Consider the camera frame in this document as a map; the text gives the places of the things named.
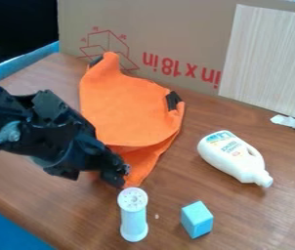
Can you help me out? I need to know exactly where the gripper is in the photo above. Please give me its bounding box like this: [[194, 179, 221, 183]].
[[18, 89, 132, 190]]

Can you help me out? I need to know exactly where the orange cloth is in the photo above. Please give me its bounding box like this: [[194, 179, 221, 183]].
[[78, 51, 188, 189]]

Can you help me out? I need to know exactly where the white toy shaker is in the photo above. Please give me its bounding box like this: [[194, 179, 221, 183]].
[[115, 187, 150, 243]]

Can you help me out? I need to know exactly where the blue block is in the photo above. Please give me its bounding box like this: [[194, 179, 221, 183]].
[[179, 200, 216, 240]]

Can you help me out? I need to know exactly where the white bottle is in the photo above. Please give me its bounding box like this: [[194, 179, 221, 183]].
[[195, 129, 275, 189]]

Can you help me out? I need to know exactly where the cardboard box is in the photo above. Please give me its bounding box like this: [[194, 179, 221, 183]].
[[56, 0, 295, 97]]

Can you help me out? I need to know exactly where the light wooden board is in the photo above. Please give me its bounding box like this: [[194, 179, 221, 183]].
[[216, 3, 295, 123]]

